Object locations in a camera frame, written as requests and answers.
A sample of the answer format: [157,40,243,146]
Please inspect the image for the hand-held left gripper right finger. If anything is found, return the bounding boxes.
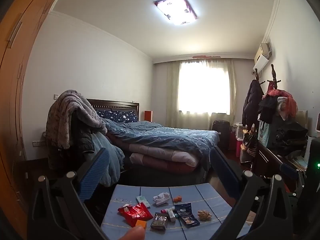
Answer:
[209,146,294,240]

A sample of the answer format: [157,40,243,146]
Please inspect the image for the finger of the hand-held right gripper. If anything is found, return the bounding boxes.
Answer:
[279,164,308,198]

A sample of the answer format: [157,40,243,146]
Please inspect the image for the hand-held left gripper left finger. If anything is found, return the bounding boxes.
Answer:
[27,147,111,240]

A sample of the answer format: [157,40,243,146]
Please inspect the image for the red and white packet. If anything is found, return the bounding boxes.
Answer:
[117,203,154,228]

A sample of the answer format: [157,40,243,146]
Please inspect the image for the person's left hand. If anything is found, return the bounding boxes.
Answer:
[119,226,147,240]

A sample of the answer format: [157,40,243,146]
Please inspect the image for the light blue fleece blanket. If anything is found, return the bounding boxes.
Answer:
[90,131,125,188]

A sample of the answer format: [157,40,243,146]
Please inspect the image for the dark wooden desk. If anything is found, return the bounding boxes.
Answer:
[251,140,306,193]

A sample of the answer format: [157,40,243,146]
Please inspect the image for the pink storage box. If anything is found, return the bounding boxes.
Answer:
[229,130,243,158]

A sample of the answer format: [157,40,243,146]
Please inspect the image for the dark clothes pile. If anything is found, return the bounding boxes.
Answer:
[275,122,309,153]

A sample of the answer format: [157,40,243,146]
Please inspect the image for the blue striped tablecloth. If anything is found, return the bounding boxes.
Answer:
[101,183,250,240]

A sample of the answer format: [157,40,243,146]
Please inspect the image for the dark padded jacket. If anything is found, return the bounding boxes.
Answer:
[67,115,96,156]

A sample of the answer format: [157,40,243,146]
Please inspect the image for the black suitcase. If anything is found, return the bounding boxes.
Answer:
[212,120,231,151]

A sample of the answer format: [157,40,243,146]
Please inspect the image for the striped black bag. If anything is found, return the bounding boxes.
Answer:
[241,132,258,158]

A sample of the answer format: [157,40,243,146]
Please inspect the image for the teal bag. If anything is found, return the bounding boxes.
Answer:
[257,120,278,148]

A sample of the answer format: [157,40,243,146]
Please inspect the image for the white storage box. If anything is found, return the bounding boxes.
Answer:
[235,122,250,139]

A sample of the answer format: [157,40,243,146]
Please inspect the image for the beige walnut shell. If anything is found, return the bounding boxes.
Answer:
[197,209,213,222]

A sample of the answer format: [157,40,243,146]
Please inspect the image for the green tissue packet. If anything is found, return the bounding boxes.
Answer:
[136,195,151,208]

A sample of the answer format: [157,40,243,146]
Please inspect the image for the dark blue snack bag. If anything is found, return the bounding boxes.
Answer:
[174,202,201,229]

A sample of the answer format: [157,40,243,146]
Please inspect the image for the blue star-print pillow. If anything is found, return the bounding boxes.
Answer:
[96,109,139,124]

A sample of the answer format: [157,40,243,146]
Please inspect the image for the grey bed base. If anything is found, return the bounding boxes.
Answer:
[120,164,208,188]

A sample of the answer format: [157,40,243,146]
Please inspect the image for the black garment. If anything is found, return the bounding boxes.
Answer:
[257,96,278,124]

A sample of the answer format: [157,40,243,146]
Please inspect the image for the pink and red folded quilt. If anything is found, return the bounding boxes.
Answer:
[106,135,199,173]

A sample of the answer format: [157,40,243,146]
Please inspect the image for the coat rack with clothes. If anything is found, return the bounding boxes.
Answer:
[262,89,298,120]

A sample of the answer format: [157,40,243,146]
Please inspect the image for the grey knitted blanket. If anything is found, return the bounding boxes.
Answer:
[46,89,108,151]

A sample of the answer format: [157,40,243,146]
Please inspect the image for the crumpled white paper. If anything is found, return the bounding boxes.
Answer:
[152,192,171,206]

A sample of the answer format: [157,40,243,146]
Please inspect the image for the dark wooden headboard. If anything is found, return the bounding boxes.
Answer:
[86,99,140,123]

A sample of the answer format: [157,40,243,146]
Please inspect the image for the black hanging coat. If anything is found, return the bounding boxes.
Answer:
[242,79,264,128]

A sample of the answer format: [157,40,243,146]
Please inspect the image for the grey snack packet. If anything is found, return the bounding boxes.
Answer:
[150,212,169,230]

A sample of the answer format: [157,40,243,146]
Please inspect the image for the cream sheer curtain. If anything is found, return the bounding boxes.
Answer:
[166,59,237,131]

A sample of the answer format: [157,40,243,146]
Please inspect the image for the dark wooden coat rack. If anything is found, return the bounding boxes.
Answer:
[254,64,282,92]

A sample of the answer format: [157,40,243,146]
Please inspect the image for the wooden wardrobe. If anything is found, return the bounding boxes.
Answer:
[0,0,73,240]

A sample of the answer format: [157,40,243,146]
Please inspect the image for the rectangular ceiling lamp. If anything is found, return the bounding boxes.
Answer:
[153,0,199,26]

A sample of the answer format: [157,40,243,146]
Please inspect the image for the white wall air conditioner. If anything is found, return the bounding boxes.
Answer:
[252,42,273,72]

